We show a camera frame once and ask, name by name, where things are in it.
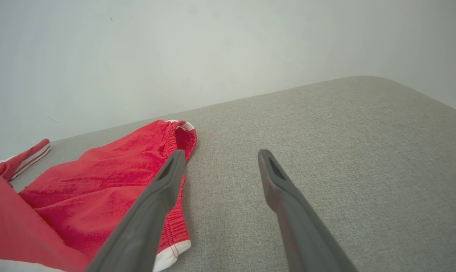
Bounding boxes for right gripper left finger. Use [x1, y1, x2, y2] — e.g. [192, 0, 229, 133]
[85, 150, 186, 272]

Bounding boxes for red shirt with white stripes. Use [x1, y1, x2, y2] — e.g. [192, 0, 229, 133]
[0, 139, 90, 272]

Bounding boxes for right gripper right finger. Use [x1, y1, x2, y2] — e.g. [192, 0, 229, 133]
[257, 149, 359, 272]

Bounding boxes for red shorts with white trim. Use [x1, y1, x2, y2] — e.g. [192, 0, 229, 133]
[19, 120, 197, 272]

